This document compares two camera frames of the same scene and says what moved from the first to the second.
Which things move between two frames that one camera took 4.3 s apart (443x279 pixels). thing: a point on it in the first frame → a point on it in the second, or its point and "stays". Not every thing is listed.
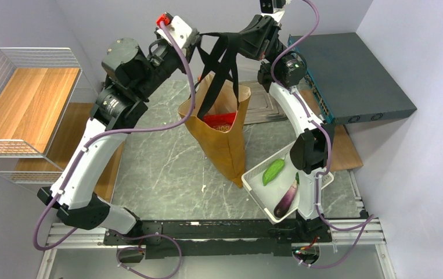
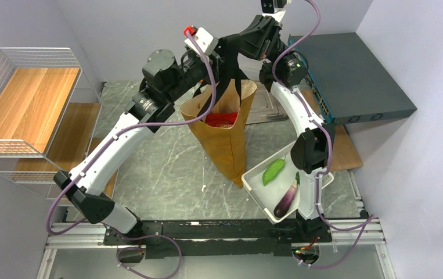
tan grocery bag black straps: (215, 115) stays
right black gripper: (258, 40) stays
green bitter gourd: (273, 168) stays
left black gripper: (189, 50) → (215, 64)
